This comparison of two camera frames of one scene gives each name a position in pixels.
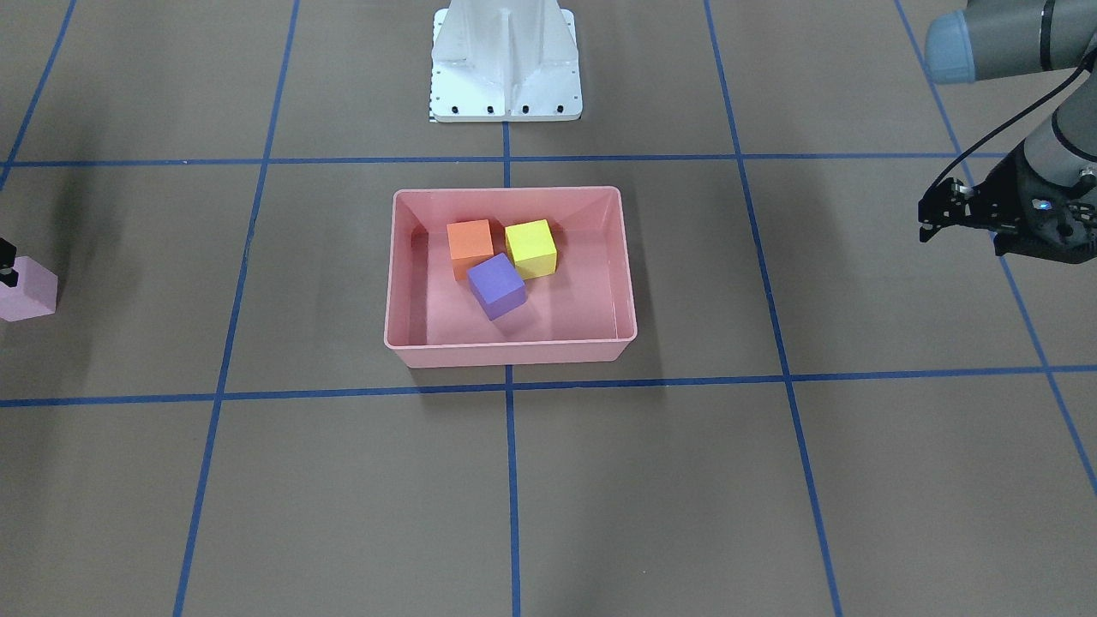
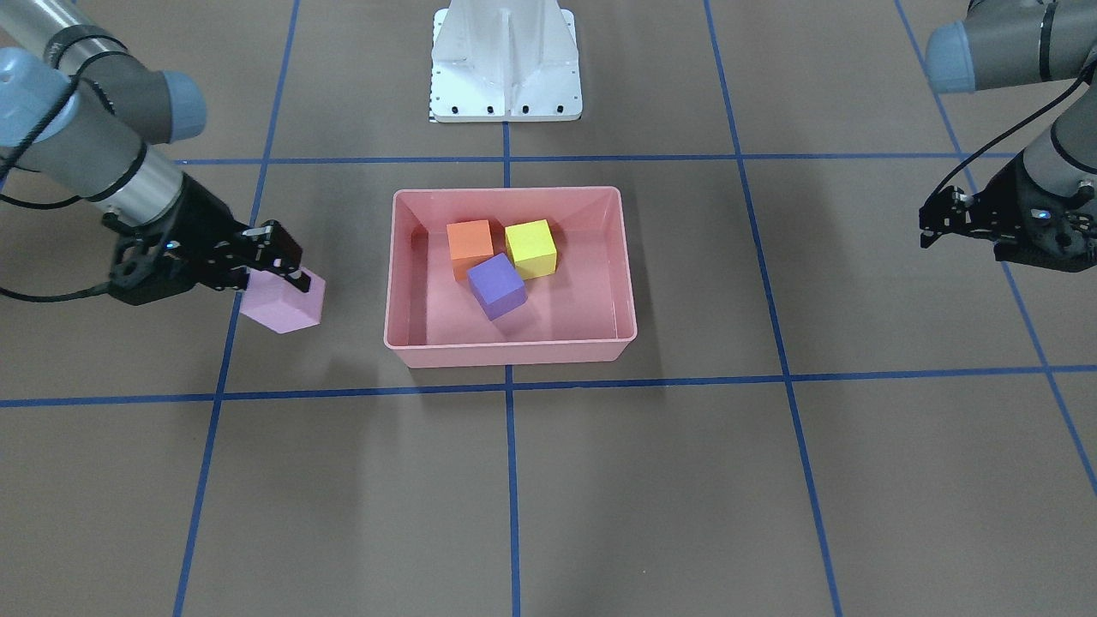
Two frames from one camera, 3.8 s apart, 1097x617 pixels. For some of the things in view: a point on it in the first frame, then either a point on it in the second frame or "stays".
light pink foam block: x=35 y=294 to x=279 y=304
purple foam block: x=497 y=285 stays
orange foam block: x=470 y=242 stays
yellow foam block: x=531 y=248 stays
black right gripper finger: x=8 y=276 to x=201 y=243
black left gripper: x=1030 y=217 stays
